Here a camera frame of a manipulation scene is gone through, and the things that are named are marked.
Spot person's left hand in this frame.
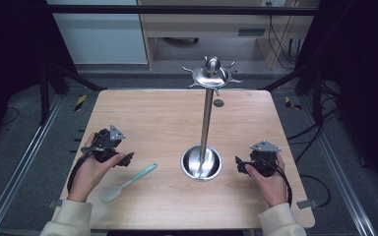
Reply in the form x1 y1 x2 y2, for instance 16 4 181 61
66 132 126 204

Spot black horizontal bar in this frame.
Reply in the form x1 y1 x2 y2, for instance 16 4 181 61
47 4 319 16

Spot steel utensil rack stand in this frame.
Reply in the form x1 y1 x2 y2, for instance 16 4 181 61
180 55 244 182

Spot aluminium floor rail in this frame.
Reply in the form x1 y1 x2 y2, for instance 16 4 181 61
299 95 378 236
0 94 64 236

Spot white cabinet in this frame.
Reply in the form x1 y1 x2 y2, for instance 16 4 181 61
46 0 149 65

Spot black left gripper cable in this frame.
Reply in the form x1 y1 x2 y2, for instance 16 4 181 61
66 145 96 195

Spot yellow black tape strip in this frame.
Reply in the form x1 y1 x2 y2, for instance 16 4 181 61
283 95 303 111
74 93 89 112

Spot light wooden desk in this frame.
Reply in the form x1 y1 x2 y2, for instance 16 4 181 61
137 0 321 71

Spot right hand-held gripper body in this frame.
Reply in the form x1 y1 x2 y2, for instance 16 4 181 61
249 140 283 178

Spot person's right hand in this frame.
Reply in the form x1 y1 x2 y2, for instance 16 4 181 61
244 152 289 208

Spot black floor cable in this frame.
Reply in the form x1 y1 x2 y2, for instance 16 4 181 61
285 106 342 208

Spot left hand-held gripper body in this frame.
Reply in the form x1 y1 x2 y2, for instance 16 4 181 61
80 124 127 164

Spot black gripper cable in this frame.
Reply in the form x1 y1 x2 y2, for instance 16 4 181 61
66 145 96 195
266 158 293 207

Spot black metal stand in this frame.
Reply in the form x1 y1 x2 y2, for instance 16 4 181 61
257 63 326 127
38 62 108 126

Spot black hanging cables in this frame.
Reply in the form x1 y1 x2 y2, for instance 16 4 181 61
266 1 303 71

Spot teal-handled grey spatula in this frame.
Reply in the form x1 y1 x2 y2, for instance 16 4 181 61
98 162 159 205

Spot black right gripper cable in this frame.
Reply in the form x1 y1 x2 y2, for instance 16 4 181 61
266 158 293 207

